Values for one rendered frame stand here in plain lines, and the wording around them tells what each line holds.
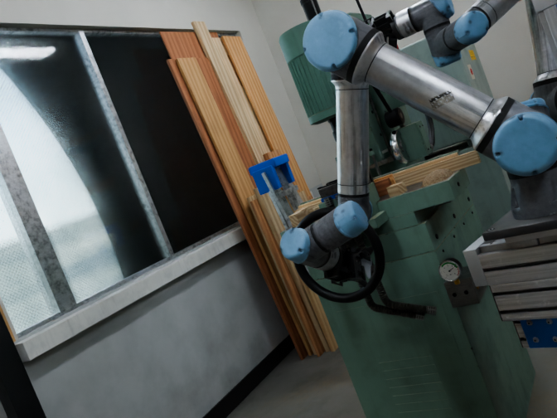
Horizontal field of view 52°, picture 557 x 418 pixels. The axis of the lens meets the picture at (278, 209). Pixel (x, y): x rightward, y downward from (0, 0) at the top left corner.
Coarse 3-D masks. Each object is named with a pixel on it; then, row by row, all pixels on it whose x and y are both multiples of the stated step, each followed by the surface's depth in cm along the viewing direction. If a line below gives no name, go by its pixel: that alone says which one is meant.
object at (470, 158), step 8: (472, 152) 171; (448, 160) 175; (456, 160) 174; (464, 160) 173; (472, 160) 171; (480, 160) 172; (424, 168) 179; (432, 168) 178; (440, 168) 177; (448, 168) 176; (456, 168) 174; (400, 176) 184; (408, 176) 182; (416, 176) 181; (424, 176) 180; (408, 184) 183
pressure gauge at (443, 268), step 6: (450, 258) 162; (444, 264) 161; (450, 264) 160; (456, 264) 159; (438, 270) 162; (444, 270) 162; (450, 270) 161; (456, 270) 160; (462, 270) 161; (444, 276) 162; (450, 276) 161; (456, 276) 161; (456, 282) 163
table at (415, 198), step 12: (444, 180) 163; (456, 180) 167; (468, 180) 178; (408, 192) 168; (420, 192) 166; (432, 192) 164; (444, 192) 162; (456, 192) 164; (384, 204) 172; (396, 204) 170; (408, 204) 169; (420, 204) 167; (432, 204) 165; (372, 216) 169; (384, 216) 170; (288, 228) 196
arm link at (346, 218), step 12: (348, 204) 123; (324, 216) 126; (336, 216) 123; (348, 216) 121; (360, 216) 122; (312, 228) 126; (324, 228) 124; (336, 228) 122; (348, 228) 122; (360, 228) 122; (324, 240) 124; (336, 240) 124; (348, 240) 125
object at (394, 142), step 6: (396, 132) 194; (390, 138) 192; (396, 138) 192; (390, 144) 191; (396, 144) 191; (402, 144) 194; (396, 150) 190; (402, 150) 194; (396, 156) 191; (402, 156) 192; (408, 156) 196; (402, 162) 193; (408, 162) 196
